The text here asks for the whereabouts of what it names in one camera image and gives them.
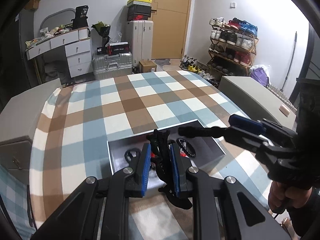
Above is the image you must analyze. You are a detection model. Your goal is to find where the wooden door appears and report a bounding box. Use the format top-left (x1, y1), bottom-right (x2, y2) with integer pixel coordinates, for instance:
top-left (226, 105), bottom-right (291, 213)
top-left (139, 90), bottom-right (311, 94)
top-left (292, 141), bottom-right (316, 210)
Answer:
top-left (150, 0), bottom-right (191, 59)

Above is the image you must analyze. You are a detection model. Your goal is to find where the person's right hand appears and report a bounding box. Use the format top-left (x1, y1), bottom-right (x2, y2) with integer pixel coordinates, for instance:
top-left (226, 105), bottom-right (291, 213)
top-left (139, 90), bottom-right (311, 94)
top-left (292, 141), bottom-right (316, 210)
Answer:
top-left (268, 181), bottom-right (312, 214)

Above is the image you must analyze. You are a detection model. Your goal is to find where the large black hair claw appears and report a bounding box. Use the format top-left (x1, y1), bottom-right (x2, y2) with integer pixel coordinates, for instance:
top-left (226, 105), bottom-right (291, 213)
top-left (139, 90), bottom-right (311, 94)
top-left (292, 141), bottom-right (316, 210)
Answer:
top-left (146, 129), bottom-right (193, 210)

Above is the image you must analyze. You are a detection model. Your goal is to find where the black spiral hair tie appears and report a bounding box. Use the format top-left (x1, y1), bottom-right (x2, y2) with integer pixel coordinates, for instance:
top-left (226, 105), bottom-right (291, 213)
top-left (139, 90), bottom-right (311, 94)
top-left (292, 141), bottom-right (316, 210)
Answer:
top-left (176, 137), bottom-right (196, 158)

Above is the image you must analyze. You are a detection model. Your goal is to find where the wooden shoe rack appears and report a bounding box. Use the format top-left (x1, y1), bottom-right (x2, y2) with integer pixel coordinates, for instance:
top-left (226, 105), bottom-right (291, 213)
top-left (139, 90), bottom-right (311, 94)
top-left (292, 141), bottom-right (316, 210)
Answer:
top-left (208, 17), bottom-right (259, 76)

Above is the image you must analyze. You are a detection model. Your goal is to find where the white upright suitcase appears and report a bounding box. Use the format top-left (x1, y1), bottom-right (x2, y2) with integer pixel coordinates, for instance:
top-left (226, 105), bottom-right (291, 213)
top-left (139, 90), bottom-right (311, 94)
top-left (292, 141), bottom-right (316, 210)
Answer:
top-left (125, 20), bottom-right (153, 67)

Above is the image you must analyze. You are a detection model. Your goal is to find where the red black box on suitcase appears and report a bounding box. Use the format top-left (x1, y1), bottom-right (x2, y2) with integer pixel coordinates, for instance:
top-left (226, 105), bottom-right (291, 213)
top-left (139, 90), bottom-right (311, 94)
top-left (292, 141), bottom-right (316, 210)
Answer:
top-left (97, 42), bottom-right (130, 56)

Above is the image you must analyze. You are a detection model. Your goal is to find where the grey open cardboard box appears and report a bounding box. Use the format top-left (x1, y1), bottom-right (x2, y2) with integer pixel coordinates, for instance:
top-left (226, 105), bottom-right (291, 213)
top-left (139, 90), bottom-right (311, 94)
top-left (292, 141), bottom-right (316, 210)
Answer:
top-left (107, 119), bottom-right (227, 198)

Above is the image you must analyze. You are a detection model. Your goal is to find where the black shoe box stack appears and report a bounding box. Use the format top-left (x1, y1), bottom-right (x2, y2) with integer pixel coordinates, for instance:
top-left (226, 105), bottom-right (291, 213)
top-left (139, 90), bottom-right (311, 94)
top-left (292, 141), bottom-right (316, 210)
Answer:
top-left (127, 4), bottom-right (152, 21)

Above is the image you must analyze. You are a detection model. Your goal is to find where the white dressing desk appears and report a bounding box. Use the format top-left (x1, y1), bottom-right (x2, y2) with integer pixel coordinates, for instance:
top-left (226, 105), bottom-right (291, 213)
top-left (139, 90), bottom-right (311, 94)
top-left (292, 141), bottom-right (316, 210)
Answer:
top-left (26, 27), bottom-right (93, 77)

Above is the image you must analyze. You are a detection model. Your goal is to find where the grey right bedside cabinet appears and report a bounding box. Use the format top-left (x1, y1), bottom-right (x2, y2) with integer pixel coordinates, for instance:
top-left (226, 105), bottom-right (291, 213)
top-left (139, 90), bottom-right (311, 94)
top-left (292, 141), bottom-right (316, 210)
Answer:
top-left (219, 76), bottom-right (296, 129)

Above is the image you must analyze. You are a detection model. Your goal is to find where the plaid bed blanket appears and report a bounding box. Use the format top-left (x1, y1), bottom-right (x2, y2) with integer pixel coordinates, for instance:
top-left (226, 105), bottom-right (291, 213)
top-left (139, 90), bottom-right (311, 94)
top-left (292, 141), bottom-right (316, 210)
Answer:
top-left (29, 70), bottom-right (271, 239)

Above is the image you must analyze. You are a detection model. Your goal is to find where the silver aluminium suitcase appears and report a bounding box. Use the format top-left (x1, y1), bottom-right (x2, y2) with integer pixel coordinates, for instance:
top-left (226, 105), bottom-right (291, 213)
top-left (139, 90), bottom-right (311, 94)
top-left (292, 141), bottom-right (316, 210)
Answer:
top-left (92, 52), bottom-right (133, 80)

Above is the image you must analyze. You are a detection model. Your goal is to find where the grey bedside cabinet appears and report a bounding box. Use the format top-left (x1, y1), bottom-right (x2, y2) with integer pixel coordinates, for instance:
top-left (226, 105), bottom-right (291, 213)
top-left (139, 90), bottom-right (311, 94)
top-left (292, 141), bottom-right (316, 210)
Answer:
top-left (219, 76), bottom-right (296, 129)
top-left (0, 79), bottom-right (62, 185)

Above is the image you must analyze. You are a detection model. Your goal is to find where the yellow shoe box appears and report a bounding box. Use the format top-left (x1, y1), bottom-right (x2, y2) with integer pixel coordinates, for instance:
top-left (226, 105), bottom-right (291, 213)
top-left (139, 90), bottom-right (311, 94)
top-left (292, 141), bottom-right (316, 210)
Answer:
top-left (126, 0), bottom-right (152, 7)

